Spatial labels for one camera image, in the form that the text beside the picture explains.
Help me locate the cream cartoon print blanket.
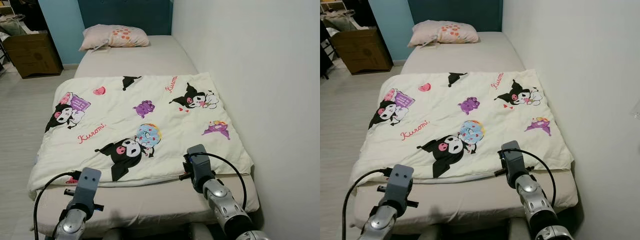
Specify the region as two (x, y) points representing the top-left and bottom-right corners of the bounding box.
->
(27, 72), (255, 193)
(350, 69), (575, 186)

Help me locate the pink patterned pillow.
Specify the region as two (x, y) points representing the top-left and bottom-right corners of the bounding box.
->
(407, 20), (480, 48)
(79, 24), (151, 52)

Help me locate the robot left leg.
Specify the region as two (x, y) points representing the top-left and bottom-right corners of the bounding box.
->
(102, 227), (126, 240)
(417, 225), (441, 240)

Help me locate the beige bed mattress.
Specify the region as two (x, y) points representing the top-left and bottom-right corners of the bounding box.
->
(350, 31), (579, 233)
(30, 35), (261, 238)

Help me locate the brown wooden cabinet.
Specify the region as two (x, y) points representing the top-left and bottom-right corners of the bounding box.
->
(331, 28), (394, 75)
(2, 32), (63, 79)

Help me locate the teal upholstered headboard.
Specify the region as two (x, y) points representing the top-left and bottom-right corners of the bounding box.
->
(77, 0), (173, 37)
(407, 0), (503, 33)

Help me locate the beige cloth bag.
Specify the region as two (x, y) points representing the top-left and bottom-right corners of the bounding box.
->
(322, 10), (366, 32)
(0, 14), (36, 37)

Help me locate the black bulky object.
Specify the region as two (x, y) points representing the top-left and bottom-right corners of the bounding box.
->
(10, 0), (48, 32)
(345, 0), (376, 28)

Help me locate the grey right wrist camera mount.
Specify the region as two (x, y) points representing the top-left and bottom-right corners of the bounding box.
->
(186, 145), (216, 188)
(500, 141), (528, 183)

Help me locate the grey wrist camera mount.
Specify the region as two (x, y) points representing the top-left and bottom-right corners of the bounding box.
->
(500, 141), (528, 183)
(186, 145), (216, 188)
(72, 167), (102, 206)
(386, 164), (415, 202)

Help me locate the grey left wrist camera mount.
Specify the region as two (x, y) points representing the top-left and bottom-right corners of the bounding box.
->
(386, 164), (415, 202)
(72, 167), (102, 206)

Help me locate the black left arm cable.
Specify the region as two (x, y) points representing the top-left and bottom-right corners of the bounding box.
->
(342, 168), (392, 240)
(33, 171), (81, 240)

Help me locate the black metal frame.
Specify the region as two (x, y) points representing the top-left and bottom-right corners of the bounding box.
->
(0, 37), (10, 76)
(320, 20), (337, 81)

